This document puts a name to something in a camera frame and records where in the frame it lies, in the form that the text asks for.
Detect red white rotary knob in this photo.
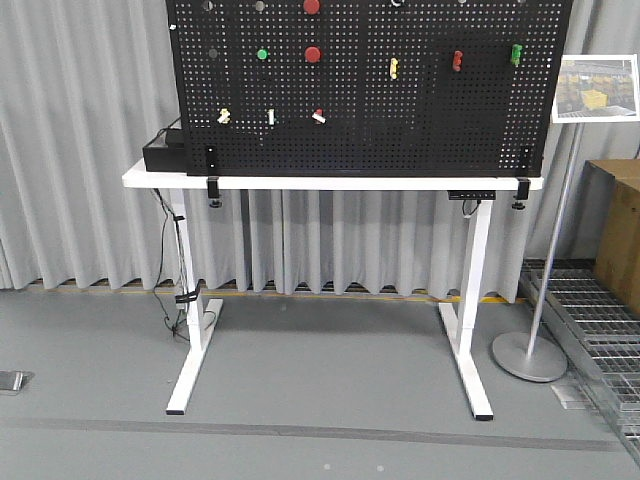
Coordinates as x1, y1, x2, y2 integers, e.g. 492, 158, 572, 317
312, 109, 326, 124

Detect yellow white rotary knob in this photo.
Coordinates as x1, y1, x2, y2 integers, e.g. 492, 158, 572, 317
217, 108, 231, 124

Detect left black table clamp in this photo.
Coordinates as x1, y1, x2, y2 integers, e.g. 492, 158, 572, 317
206, 146, 222, 208

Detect black table clamp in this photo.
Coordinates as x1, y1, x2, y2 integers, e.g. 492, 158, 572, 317
206, 146, 222, 208
511, 146, 531, 211

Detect black desk control panel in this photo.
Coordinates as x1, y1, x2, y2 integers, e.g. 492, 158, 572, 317
447, 190, 496, 201

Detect white height-adjustable table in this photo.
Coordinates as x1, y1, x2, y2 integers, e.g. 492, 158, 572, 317
122, 159, 544, 421

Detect black perforated pegboard panel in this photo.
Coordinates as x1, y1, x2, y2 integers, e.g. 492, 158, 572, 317
166, 1, 572, 178

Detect black electronics box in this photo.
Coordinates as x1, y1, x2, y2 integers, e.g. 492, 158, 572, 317
142, 118, 186, 173

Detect lower red round button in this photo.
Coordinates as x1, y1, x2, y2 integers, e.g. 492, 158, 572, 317
304, 45, 322, 64

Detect red round button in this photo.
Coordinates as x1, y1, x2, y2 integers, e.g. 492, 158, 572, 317
303, 0, 321, 15
304, 45, 322, 64

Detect right black table clamp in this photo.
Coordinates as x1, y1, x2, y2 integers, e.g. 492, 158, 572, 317
511, 146, 531, 211

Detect upper red round button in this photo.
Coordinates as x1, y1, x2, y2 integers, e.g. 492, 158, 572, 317
303, 0, 321, 15

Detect silver sign stand pole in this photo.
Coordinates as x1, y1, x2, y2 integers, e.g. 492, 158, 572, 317
491, 123, 585, 383

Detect brown cardboard box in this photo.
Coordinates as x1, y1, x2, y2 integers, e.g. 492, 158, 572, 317
589, 159, 639, 314

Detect framed picture sign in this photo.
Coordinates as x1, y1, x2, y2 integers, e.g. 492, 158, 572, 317
552, 54, 639, 124

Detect silver floor plate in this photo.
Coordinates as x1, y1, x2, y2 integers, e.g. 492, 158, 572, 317
0, 370, 34, 396

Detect black hanging cables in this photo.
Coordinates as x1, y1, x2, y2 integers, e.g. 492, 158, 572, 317
149, 188, 221, 342

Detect yellow lever switch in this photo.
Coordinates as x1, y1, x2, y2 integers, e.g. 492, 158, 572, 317
389, 57, 399, 80

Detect red lever switch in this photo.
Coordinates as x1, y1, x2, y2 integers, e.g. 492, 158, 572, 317
452, 50, 463, 72

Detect green lever switch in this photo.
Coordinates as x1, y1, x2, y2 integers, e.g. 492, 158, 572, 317
510, 43, 523, 66

